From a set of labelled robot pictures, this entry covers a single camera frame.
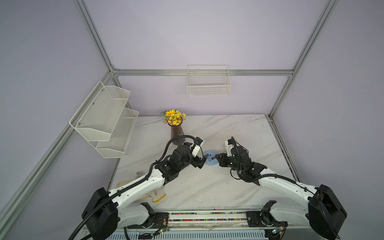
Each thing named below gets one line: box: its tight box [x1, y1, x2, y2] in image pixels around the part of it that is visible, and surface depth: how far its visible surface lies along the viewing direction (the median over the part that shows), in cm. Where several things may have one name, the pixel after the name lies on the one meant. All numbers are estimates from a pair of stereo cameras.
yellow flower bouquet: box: [160, 109, 188, 126], surface depth 88 cm
